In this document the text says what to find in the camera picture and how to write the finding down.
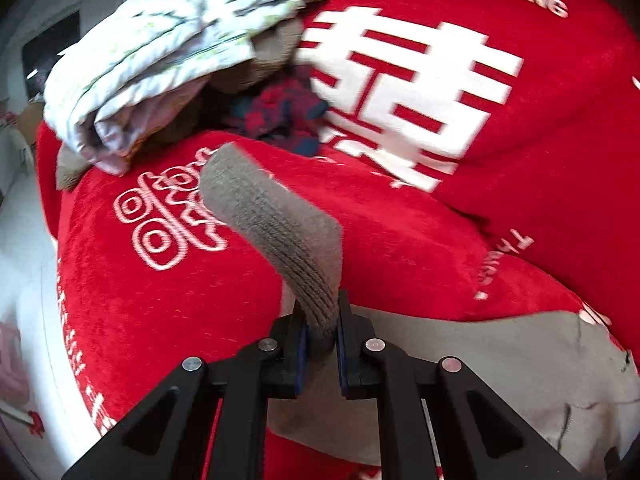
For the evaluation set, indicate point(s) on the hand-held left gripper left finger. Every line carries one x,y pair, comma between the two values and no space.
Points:
301,360

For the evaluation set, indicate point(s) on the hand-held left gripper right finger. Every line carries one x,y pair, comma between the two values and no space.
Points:
342,360

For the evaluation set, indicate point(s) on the grey knit sweater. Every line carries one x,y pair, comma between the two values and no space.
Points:
280,230

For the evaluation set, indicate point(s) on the red and blue plaid garment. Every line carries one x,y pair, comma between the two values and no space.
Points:
280,110

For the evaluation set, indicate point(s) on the red printed blanket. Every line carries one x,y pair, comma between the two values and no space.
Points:
525,185

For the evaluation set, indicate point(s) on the pink cloth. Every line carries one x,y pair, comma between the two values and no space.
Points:
12,365

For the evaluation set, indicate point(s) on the brown knit garment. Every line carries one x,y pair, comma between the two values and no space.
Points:
272,55

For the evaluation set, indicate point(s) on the white floral quilt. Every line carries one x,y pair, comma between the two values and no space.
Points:
165,45

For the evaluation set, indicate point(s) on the dark window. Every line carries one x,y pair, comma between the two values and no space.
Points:
50,45

